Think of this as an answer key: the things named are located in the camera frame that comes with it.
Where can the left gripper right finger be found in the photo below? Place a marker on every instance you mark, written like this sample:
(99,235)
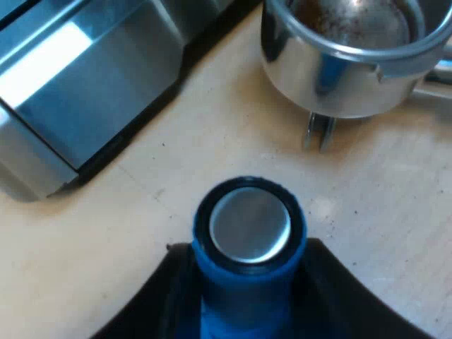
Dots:
(346,293)

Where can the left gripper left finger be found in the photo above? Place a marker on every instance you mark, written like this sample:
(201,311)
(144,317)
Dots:
(155,300)

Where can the bright blue tamper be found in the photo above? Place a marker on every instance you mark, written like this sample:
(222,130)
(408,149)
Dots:
(247,303)

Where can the steel espresso machine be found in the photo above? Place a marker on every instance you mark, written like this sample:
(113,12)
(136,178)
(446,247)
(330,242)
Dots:
(70,88)

